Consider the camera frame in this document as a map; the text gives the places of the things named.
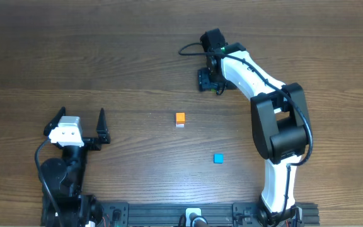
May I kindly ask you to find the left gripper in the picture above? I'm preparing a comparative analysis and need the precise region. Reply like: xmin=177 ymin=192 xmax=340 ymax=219
xmin=43 ymin=106 xmax=112 ymax=151

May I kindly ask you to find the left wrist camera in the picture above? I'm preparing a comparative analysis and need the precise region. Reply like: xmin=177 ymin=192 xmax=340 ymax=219
xmin=48 ymin=115 xmax=85 ymax=148

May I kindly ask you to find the mounting rail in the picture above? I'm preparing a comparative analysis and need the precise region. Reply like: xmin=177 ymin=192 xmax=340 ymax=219
xmin=98 ymin=201 xmax=321 ymax=227

